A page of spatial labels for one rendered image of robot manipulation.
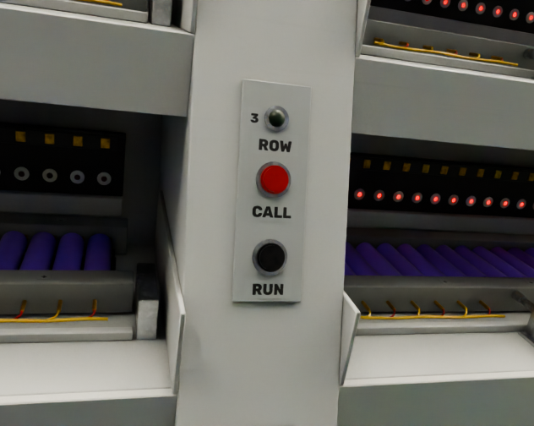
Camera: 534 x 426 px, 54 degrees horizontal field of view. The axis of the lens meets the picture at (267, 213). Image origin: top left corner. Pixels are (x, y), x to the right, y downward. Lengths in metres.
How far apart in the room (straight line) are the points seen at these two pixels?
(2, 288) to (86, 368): 0.08
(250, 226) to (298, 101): 0.08
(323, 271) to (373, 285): 0.10
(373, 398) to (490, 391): 0.08
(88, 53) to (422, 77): 0.19
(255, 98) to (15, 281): 0.18
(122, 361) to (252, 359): 0.08
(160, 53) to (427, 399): 0.26
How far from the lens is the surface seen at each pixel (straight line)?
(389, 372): 0.35
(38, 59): 0.30
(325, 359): 0.31
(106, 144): 0.43
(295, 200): 0.29
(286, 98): 0.30
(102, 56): 0.29
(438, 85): 0.35
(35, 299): 0.35
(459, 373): 0.37
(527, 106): 0.39
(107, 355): 0.32
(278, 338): 0.30
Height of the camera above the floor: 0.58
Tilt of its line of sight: level
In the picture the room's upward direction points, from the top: 3 degrees clockwise
